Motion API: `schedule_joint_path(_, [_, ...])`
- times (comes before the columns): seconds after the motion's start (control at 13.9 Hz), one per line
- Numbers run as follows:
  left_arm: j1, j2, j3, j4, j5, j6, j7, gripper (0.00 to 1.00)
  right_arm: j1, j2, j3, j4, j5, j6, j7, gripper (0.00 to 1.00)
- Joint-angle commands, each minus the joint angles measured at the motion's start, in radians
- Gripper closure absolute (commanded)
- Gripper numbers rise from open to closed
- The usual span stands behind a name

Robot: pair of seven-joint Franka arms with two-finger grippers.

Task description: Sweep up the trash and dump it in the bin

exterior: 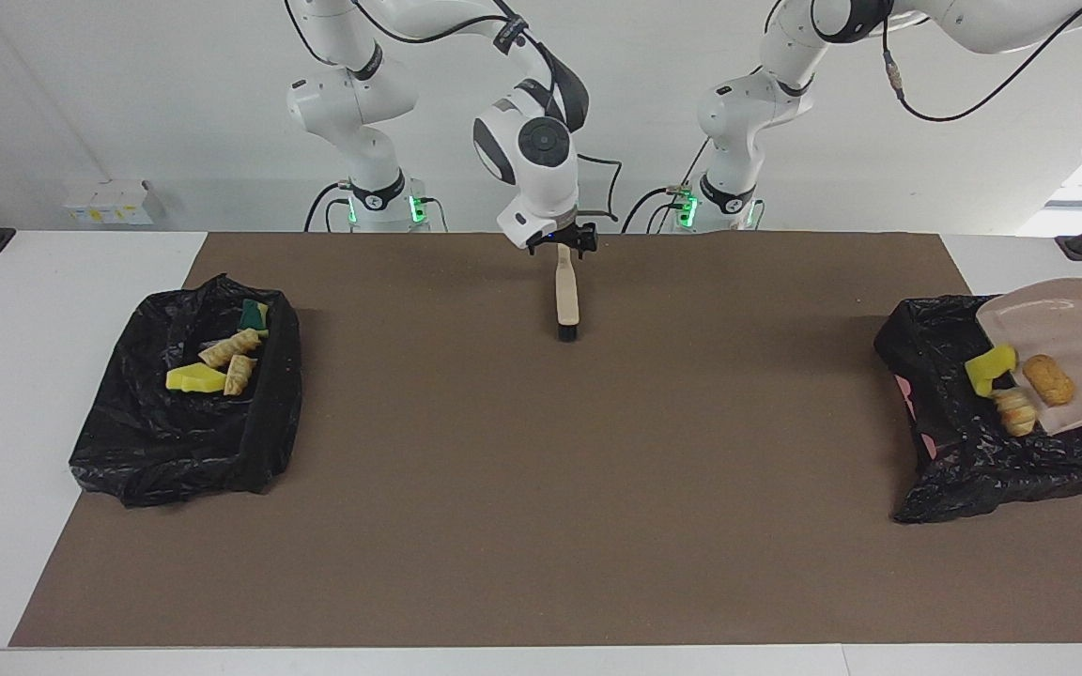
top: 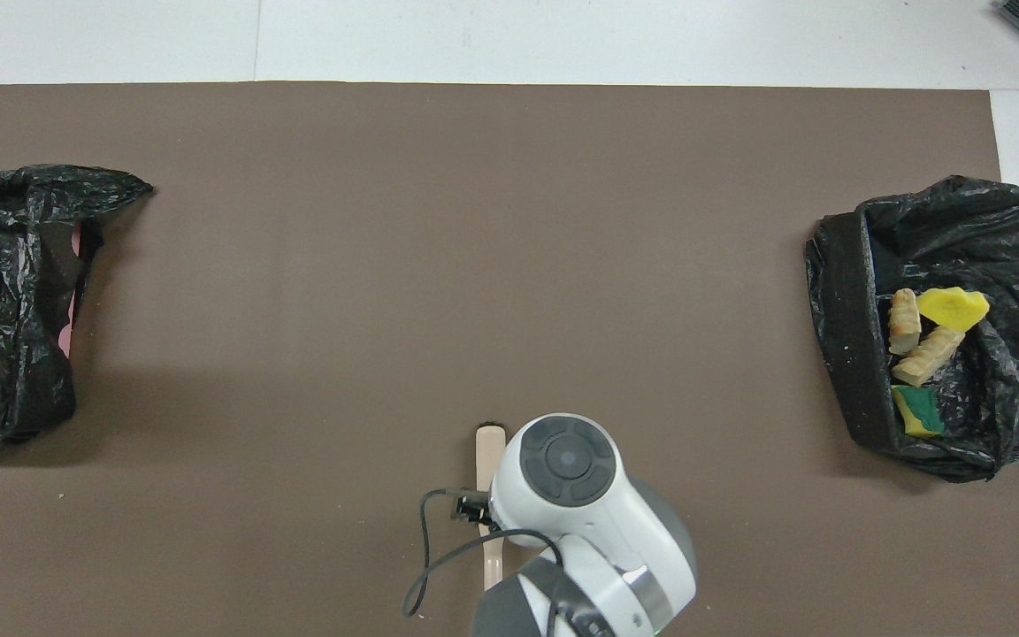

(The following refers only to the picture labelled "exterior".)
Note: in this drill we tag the orange striped croissant piece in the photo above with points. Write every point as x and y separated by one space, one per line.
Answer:
1016 411
240 376

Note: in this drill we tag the yellow green sponge piece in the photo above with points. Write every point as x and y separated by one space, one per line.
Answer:
252 314

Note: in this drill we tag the beige hand brush black bristles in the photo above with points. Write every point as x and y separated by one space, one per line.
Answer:
566 296

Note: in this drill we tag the brown table mat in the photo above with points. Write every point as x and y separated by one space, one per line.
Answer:
541 563

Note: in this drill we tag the notched yellow sponge piece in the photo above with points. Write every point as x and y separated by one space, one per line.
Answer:
990 368

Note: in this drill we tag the white wall socket box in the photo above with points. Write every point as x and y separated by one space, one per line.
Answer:
123 202

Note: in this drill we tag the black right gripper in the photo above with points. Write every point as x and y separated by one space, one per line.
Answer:
560 235

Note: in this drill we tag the brown bread roll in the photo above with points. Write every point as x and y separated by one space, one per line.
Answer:
1049 379

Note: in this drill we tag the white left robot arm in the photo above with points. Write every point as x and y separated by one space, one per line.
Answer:
973 19

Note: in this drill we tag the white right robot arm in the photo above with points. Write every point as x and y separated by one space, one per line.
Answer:
532 160

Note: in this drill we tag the black-bagged pink trash bin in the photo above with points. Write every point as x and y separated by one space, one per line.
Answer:
973 469

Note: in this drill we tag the large yellow sponge piece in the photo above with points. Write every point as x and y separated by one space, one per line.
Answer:
193 378

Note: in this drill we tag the beige plastic dustpan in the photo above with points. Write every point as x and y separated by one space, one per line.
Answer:
1081 329

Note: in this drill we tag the pale bread piece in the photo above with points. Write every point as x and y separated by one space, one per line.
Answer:
226 350

